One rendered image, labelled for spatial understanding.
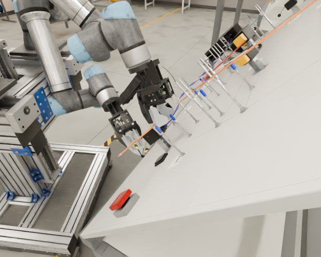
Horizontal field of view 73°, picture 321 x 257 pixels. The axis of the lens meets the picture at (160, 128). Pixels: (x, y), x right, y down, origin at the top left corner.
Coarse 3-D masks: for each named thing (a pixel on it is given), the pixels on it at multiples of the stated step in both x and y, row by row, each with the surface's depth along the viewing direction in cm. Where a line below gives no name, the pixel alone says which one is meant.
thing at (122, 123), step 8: (104, 104) 75; (112, 104) 77; (120, 104) 80; (112, 112) 75; (120, 112) 72; (112, 120) 74; (120, 120) 74; (128, 120) 72; (120, 128) 73; (128, 128) 77
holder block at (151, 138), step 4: (152, 128) 66; (148, 132) 68; (152, 132) 67; (156, 132) 67; (164, 132) 69; (144, 136) 69; (148, 136) 68; (152, 136) 68; (156, 136) 67; (160, 136) 67; (148, 140) 69; (152, 140) 69; (156, 140) 68
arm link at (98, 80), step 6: (90, 66) 77; (96, 66) 78; (84, 72) 78; (90, 72) 77; (96, 72) 77; (102, 72) 78; (90, 78) 77; (96, 78) 76; (102, 78) 77; (108, 78) 79; (90, 84) 77; (96, 84) 76; (102, 84) 76; (108, 84) 77; (90, 90) 81; (96, 90) 76
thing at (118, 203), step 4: (124, 192) 53; (128, 192) 52; (120, 196) 53; (124, 196) 51; (128, 196) 52; (116, 200) 53; (120, 200) 50; (124, 200) 51; (112, 204) 52; (116, 204) 50; (120, 204) 50; (124, 204) 51; (112, 208) 52; (116, 208) 51; (120, 208) 52
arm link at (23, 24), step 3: (15, 0) 103; (12, 3) 104; (15, 3) 102; (15, 6) 103; (15, 9) 104; (15, 12) 105; (18, 15) 106; (18, 18) 107; (21, 21) 107; (21, 24) 108; (24, 24) 108; (21, 27) 110; (24, 27) 109; (27, 27) 108
